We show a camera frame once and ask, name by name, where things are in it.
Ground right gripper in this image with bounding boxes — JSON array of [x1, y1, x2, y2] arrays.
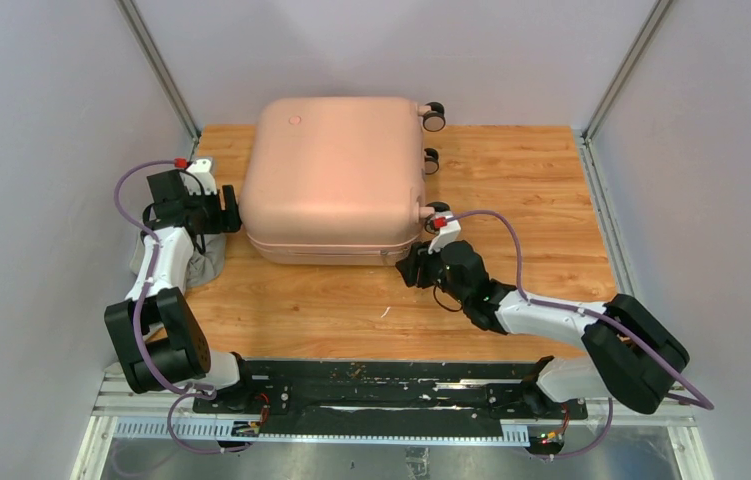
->
[[396, 234, 470, 306]]

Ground pink suitcase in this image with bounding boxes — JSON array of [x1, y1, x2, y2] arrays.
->
[[238, 96, 446, 266]]

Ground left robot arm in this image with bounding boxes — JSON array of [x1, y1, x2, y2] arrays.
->
[[104, 159, 258, 413]]

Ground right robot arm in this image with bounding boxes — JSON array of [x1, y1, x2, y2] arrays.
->
[[396, 241, 690, 418]]

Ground grey cloth garment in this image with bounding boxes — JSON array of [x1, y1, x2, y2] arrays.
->
[[128, 233, 227, 291]]

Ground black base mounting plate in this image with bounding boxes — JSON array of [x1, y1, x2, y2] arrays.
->
[[192, 360, 587, 439]]

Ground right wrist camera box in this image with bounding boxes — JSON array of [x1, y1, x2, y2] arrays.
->
[[428, 212, 461, 254]]

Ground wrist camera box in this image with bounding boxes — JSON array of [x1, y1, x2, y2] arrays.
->
[[428, 212, 461, 254], [184, 157, 218, 195]]

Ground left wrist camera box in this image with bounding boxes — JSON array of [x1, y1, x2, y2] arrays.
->
[[184, 157, 218, 195]]

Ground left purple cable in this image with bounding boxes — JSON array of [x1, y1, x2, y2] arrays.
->
[[113, 157, 250, 456]]

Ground aluminium frame rails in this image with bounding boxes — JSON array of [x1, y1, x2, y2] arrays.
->
[[71, 361, 714, 479]]

